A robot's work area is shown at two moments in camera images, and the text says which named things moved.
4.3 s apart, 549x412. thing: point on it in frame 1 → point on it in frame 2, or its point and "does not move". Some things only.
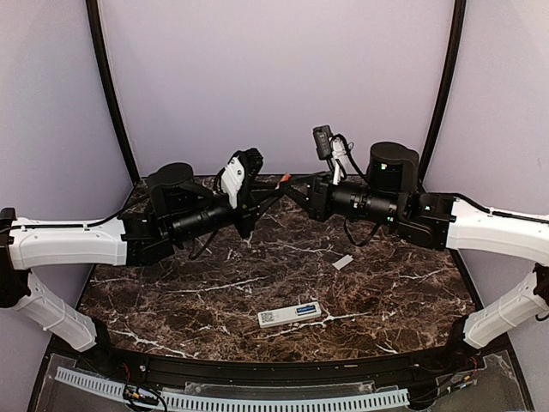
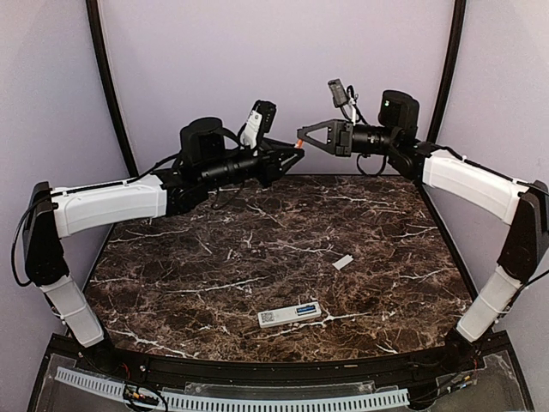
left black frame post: x=93 y=23 does not move
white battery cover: x=343 y=262 does not move
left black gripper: x=250 y=202 → x=272 y=153
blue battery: x=308 y=308 does not move
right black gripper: x=316 y=202 → x=340 y=134
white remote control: x=289 y=314 does not move
